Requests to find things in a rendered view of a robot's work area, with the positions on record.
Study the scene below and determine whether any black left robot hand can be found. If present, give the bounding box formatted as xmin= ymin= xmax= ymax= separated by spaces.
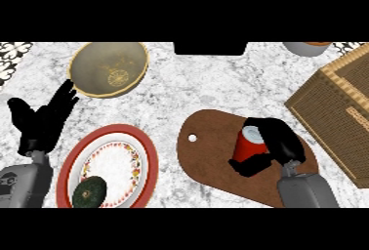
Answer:
xmin=5 ymin=78 xmax=81 ymax=157

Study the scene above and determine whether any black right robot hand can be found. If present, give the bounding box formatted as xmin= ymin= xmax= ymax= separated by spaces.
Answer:
xmin=225 ymin=117 xmax=306 ymax=179

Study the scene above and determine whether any red can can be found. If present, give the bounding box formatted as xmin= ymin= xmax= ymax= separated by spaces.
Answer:
xmin=231 ymin=125 xmax=270 ymax=163

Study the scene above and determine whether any brown wicker basket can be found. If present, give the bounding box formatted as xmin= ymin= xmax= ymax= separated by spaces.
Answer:
xmin=283 ymin=42 xmax=369 ymax=189

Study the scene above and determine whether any brown wooden cutting board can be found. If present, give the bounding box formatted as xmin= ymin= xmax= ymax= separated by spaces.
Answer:
xmin=175 ymin=108 xmax=320 ymax=209

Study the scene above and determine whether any red-rimmed white plate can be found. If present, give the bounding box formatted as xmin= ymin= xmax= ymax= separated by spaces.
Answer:
xmin=54 ymin=123 xmax=159 ymax=209

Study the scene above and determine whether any black and white patterned mat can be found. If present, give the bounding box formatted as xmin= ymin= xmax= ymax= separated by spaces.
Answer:
xmin=0 ymin=42 xmax=33 ymax=88
xmin=332 ymin=42 xmax=369 ymax=56

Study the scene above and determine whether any gold-rimmed beige bowl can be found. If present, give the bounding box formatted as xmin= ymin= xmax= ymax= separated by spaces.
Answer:
xmin=67 ymin=42 xmax=151 ymax=99

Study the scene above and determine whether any dark green round vegetable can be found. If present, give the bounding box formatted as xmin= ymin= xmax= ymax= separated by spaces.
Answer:
xmin=70 ymin=175 xmax=107 ymax=209

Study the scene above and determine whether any grey pot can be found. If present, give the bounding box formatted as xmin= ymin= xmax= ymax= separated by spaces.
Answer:
xmin=281 ymin=42 xmax=334 ymax=58

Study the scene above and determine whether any black appliance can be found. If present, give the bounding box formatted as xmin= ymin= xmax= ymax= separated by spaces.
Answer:
xmin=172 ymin=42 xmax=249 ymax=56

